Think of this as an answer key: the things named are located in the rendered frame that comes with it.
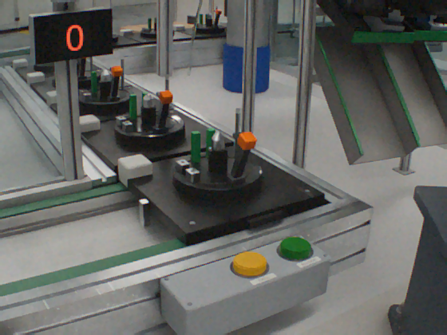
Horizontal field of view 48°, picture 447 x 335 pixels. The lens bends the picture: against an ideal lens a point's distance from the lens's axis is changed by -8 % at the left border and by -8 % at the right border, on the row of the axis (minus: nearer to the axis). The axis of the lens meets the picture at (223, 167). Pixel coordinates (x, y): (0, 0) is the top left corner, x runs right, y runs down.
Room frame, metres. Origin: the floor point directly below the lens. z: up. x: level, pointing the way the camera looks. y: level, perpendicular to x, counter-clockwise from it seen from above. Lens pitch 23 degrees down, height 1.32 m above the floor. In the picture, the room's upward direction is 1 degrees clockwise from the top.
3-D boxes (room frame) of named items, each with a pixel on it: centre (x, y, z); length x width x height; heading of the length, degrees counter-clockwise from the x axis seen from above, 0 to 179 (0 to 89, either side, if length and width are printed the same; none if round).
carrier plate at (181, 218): (0.77, 0.01, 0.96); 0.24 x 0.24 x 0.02; 32
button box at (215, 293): (0.55, -0.03, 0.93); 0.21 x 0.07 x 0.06; 122
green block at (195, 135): (0.80, 0.04, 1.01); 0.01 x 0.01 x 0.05; 32
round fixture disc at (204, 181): (0.77, 0.01, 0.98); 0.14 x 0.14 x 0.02
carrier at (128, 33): (2.18, 0.28, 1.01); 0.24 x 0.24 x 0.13; 32
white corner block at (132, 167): (0.80, 0.14, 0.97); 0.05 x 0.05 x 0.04; 32
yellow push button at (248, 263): (0.55, -0.03, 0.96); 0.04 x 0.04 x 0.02
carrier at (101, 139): (0.99, 0.15, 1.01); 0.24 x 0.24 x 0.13; 32
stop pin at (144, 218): (0.71, 0.12, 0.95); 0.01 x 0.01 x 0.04; 32
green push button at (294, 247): (0.58, -0.09, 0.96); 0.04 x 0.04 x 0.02
